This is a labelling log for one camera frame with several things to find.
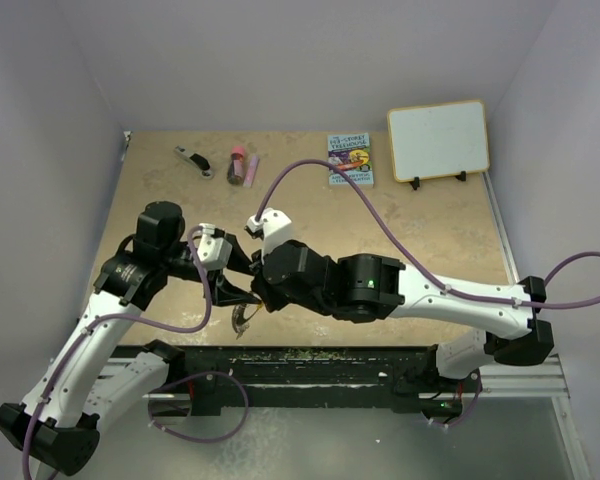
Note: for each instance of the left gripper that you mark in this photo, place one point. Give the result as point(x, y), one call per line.
point(225, 293)

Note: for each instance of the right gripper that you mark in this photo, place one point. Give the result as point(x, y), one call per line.
point(271, 300)

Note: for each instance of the large keyring with small rings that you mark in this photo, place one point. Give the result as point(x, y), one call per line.
point(240, 318)

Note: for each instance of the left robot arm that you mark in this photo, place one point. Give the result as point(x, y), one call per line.
point(62, 419)

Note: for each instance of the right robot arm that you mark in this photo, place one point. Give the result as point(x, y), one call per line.
point(363, 288)

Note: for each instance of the pink tube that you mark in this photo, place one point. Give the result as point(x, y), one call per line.
point(251, 170)

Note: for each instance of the treehouse paperback book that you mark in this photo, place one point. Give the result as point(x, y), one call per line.
point(351, 153)

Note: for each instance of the small whiteboard on stand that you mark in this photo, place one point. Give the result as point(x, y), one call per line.
point(436, 141)

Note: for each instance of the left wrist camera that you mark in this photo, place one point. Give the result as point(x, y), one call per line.
point(213, 249)

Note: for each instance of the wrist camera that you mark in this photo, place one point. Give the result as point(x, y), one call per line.
point(274, 228)
point(213, 249)

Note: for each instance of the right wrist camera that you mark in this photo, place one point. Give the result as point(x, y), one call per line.
point(274, 228)

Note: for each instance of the black base frame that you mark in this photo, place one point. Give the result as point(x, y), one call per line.
point(209, 379)

